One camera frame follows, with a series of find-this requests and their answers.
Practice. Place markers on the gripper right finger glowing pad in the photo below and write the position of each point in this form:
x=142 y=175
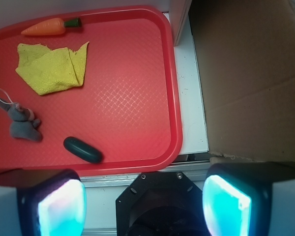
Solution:
x=250 y=199

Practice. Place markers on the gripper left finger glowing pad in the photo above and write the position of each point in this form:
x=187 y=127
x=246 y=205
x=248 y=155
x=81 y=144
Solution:
x=41 y=203

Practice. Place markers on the dark green toy cucumber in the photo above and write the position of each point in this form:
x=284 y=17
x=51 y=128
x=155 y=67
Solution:
x=82 y=150

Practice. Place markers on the gray plush bunny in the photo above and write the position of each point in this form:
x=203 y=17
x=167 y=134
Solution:
x=24 y=124

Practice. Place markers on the yellow cloth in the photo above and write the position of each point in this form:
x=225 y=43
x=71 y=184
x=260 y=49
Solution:
x=48 y=71

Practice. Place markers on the red plastic tray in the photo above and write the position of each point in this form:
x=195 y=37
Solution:
x=128 y=107

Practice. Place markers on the brown cardboard box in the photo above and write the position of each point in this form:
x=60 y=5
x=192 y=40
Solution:
x=246 y=59

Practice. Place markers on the orange toy carrot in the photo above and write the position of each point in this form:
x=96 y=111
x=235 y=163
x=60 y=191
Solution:
x=54 y=26

